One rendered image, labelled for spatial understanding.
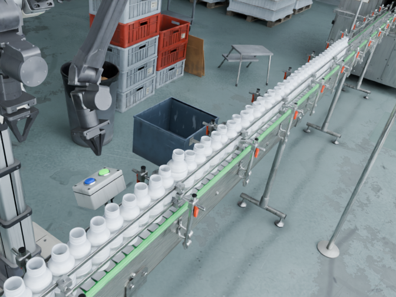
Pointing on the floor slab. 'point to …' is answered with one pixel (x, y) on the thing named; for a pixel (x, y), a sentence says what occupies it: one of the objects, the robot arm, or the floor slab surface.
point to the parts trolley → (179, 14)
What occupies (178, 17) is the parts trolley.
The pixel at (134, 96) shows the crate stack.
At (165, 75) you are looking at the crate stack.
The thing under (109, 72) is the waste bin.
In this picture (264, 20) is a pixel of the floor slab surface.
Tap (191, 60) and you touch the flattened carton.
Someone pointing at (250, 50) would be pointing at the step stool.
